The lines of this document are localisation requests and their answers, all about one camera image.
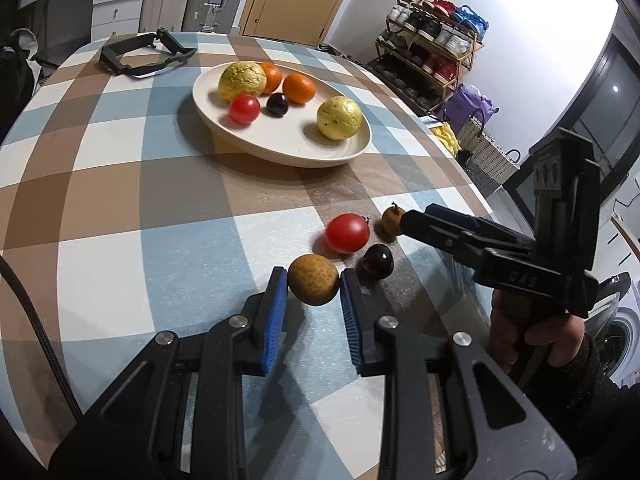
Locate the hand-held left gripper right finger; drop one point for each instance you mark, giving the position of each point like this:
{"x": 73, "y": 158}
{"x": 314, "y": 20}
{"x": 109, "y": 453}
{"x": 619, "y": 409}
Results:
{"x": 352, "y": 320}

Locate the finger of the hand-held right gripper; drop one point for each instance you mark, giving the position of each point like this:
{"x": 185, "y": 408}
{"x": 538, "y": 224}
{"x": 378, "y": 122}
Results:
{"x": 450, "y": 214}
{"x": 435, "y": 232}

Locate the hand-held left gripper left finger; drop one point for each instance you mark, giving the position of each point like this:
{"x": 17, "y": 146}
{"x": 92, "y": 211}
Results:
{"x": 276, "y": 320}

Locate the small brown longan with stem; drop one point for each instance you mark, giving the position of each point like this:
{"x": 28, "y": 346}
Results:
{"x": 393, "y": 220}

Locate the red tomato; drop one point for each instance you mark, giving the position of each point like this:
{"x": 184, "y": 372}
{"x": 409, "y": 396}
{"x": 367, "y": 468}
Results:
{"x": 244, "y": 109}
{"x": 347, "y": 232}

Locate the yellow-green round fruit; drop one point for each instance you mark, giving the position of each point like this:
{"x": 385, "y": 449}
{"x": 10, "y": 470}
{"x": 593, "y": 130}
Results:
{"x": 339, "y": 118}

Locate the cream round plate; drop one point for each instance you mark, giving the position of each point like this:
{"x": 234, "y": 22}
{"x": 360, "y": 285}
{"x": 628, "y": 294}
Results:
{"x": 280, "y": 132}

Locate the orange mandarin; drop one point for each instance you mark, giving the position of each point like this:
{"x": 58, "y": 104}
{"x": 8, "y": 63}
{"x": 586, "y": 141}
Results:
{"x": 273, "y": 76}
{"x": 298, "y": 88}

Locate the wrinkled yellow round fruit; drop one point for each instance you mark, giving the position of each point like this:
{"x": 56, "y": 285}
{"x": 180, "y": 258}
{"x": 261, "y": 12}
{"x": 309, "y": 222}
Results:
{"x": 242, "y": 81}

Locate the person's right forearm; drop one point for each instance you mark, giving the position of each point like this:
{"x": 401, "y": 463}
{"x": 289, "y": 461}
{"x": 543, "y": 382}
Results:
{"x": 590, "y": 410}

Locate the person's right hand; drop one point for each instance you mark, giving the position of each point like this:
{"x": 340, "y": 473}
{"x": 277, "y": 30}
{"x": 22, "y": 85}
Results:
{"x": 515, "y": 325}

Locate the woven basket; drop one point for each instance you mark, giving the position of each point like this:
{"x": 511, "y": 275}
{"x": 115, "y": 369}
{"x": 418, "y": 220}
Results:
{"x": 487, "y": 160}

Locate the yellow peels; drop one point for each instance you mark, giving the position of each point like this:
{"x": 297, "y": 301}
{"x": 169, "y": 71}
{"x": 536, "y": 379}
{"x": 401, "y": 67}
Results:
{"x": 447, "y": 137}

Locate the purple bag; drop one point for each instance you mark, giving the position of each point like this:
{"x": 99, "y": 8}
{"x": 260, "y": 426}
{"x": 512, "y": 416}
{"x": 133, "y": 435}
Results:
{"x": 472, "y": 102}

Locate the dark glass door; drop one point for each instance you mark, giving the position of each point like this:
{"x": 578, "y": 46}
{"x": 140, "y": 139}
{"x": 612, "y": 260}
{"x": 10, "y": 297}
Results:
{"x": 610, "y": 95}

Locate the washing machine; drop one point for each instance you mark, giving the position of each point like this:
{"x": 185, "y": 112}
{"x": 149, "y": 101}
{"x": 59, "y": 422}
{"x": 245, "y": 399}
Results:
{"x": 622, "y": 330}

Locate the wooden shoe rack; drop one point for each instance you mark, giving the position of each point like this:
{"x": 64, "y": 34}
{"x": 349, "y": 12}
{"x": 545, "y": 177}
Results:
{"x": 477, "y": 52}

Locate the shoe rack with shoes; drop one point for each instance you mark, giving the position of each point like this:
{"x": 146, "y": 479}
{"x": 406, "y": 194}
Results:
{"x": 440, "y": 25}

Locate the pile of loose shoes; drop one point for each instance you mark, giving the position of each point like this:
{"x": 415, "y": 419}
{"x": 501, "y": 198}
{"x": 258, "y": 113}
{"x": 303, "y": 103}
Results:
{"x": 332, "y": 51}

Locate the black jackets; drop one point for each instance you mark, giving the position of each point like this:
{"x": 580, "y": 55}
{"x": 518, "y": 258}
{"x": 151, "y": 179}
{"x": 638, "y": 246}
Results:
{"x": 12, "y": 70}

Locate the black plastic frame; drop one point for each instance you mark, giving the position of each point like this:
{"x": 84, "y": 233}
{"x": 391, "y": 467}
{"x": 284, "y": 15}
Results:
{"x": 112, "y": 57}

